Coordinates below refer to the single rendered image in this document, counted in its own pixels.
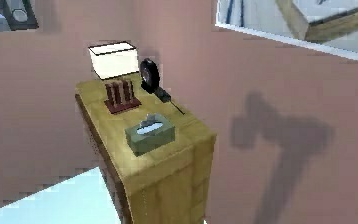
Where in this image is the dark red ribbed rack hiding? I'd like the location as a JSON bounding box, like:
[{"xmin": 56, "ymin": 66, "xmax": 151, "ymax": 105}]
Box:
[{"xmin": 103, "ymin": 78, "xmax": 143, "ymax": 115}]

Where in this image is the dark framed wall picture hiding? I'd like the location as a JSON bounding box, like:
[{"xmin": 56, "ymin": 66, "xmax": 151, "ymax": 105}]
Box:
[{"xmin": 0, "ymin": 0, "xmax": 40, "ymax": 34}]

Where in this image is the yellow wooden chest of drawers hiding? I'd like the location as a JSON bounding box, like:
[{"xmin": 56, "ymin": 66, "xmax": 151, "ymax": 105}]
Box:
[{"xmin": 74, "ymin": 73, "xmax": 218, "ymax": 224}]

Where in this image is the green tissue box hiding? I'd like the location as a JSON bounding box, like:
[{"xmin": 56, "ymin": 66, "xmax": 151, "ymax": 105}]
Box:
[{"xmin": 124, "ymin": 112, "xmax": 177, "ymax": 157}]

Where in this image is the white square table lamp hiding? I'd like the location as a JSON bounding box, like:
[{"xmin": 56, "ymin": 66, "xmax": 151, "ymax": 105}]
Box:
[{"xmin": 88, "ymin": 41, "xmax": 141, "ymax": 81}]

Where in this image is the black round disc on stand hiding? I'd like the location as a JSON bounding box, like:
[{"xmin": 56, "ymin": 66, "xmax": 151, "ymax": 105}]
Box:
[{"xmin": 138, "ymin": 57, "xmax": 187, "ymax": 116}]

